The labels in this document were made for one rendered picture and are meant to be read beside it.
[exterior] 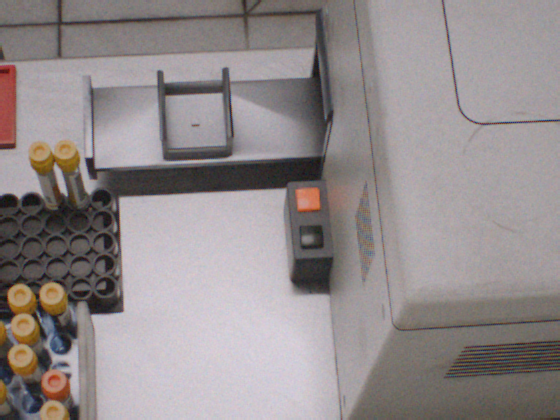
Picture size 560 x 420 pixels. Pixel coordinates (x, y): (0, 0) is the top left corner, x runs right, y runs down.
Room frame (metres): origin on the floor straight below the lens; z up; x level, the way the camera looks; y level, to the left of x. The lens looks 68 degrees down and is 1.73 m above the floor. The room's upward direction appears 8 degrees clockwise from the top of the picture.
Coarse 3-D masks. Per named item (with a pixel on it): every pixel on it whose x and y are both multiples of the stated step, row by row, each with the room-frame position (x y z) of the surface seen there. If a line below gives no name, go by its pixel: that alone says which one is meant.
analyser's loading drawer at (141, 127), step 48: (96, 96) 0.41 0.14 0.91; (144, 96) 0.41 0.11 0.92; (192, 96) 0.42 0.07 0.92; (240, 96) 0.42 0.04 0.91; (288, 96) 0.43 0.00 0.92; (96, 144) 0.37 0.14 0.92; (144, 144) 0.37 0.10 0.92; (192, 144) 0.38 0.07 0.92; (240, 144) 0.38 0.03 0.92; (288, 144) 0.39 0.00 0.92
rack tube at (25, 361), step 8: (16, 352) 0.19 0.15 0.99; (24, 352) 0.19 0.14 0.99; (32, 352) 0.19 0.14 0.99; (16, 360) 0.18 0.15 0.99; (24, 360) 0.18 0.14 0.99; (32, 360) 0.18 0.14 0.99; (16, 368) 0.18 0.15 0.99; (24, 368) 0.18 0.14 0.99; (32, 368) 0.18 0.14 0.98; (24, 376) 0.18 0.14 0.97; (32, 376) 0.18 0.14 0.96; (40, 376) 0.18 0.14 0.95; (32, 384) 0.18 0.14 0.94
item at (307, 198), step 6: (300, 192) 0.34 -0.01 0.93; (306, 192) 0.34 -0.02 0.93; (312, 192) 0.35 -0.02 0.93; (318, 192) 0.35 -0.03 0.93; (300, 198) 0.34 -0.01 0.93; (306, 198) 0.34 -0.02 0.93; (312, 198) 0.34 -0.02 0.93; (318, 198) 0.34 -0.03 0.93; (300, 204) 0.34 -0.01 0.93; (306, 204) 0.34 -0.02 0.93; (312, 204) 0.34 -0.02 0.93; (318, 204) 0.34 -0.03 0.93; (300, 210) 0.33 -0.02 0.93; (306, 210) 0.33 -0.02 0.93
